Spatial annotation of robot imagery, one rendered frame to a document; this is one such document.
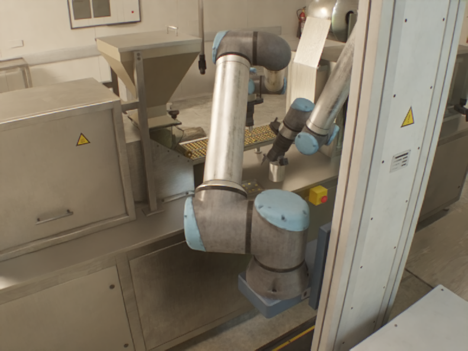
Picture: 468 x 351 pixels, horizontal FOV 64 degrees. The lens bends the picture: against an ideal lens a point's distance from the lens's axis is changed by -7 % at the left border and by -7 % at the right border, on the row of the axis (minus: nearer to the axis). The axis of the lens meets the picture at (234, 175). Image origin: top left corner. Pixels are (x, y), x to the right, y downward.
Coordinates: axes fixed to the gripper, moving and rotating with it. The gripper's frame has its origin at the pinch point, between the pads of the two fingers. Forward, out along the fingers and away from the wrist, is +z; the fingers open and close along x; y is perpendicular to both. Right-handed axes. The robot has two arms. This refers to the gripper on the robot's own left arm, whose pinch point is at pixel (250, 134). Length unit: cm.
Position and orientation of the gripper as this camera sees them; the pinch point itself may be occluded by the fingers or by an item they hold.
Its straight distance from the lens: 217.5
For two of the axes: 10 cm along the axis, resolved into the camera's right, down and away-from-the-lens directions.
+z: 0.0, 8.8, 4.7
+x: 5.3, 4.0, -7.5
